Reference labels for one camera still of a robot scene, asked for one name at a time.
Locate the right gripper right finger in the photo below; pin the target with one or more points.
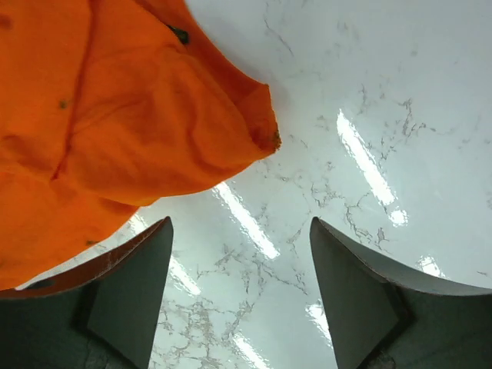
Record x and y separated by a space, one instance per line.
383 314

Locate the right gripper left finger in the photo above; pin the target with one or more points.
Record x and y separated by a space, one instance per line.
100 314

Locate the orange t-shirt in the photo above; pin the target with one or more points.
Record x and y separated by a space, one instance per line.
106 107

